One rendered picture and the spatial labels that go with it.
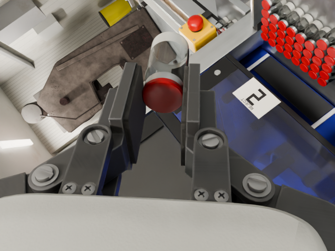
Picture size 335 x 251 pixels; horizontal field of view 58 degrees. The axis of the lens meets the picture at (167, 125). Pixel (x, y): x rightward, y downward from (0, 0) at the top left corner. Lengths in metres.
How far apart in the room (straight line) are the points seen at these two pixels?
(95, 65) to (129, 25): 0.97
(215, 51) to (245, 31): 0.09
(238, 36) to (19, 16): 4.96
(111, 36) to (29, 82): 2.78
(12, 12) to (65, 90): 1.49
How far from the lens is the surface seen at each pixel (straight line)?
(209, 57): 0.75
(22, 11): 5.57
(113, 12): 7.13
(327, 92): 0.76
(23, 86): 7.89
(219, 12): 0.95
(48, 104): 5.95
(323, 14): 0.62
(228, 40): 0.78
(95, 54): 5.83
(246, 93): 0.69
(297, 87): 0.79
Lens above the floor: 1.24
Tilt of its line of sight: 3 degrees down
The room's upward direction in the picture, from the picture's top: 127 degrees counter-clockwise
